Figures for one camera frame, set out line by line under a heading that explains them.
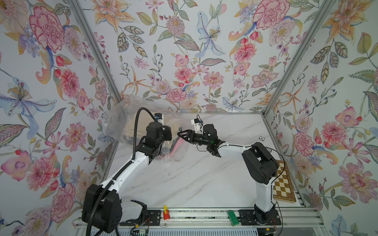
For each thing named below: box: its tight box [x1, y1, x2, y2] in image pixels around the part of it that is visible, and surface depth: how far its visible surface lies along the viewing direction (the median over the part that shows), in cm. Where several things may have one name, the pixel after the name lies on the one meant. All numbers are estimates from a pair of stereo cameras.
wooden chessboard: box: [272, 160, 297, 204], surface depth 83 cm
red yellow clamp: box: [162, 205, 171, 221], surface depth 76 cm
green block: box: [227, 209, 240, 227], surface depth 75 cm
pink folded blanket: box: [170, 136, 185, 157], surface depth 97 cm
